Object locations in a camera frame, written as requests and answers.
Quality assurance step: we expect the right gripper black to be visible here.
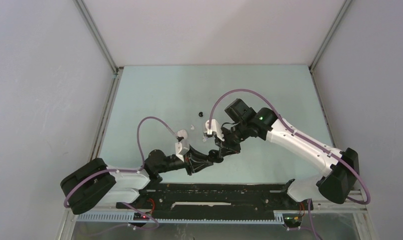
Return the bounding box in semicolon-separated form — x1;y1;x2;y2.
214;121;250;158

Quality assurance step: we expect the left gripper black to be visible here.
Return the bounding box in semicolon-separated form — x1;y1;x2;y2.
157;143;213;175

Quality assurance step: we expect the black oval charging case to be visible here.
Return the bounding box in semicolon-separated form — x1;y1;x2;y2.
207;149;224;163

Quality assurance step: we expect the white square charging case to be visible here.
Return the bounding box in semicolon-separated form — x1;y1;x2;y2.
176;129;188;139

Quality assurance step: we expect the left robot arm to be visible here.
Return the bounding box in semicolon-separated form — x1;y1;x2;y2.
60;147;218;215

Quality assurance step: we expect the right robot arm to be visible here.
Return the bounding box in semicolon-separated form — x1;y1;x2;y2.
203;98;360;209

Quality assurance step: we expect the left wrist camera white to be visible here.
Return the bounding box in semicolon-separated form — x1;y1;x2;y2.
174;139;190;162

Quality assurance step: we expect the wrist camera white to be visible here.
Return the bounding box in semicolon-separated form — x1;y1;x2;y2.
174;139;190;162
203;119;225;142

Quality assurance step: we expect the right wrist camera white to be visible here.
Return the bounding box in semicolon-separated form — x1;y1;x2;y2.
203;119;225;142

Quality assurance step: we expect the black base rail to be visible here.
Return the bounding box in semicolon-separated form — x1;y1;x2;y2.
130;183;313;222

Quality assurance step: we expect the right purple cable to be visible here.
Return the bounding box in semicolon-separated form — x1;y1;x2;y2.
208;88;372;206

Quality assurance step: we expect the purple cable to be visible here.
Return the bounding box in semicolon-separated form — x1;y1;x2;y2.
208;88;372;206
62;116;183;209

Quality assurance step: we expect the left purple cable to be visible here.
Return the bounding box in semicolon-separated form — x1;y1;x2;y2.
62;116;183;209

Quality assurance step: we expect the blue-grey cable duct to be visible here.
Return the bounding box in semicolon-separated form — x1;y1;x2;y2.
76;211;287;225

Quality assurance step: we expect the left aluminium frame post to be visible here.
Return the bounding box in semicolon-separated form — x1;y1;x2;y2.
74;0;121;161

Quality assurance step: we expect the aluminium frame post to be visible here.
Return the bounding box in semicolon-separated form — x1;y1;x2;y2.
308;0;355;147
74;0;121;161

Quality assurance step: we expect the right aluminium frame post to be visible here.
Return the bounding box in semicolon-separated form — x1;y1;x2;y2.
308;0;355;147

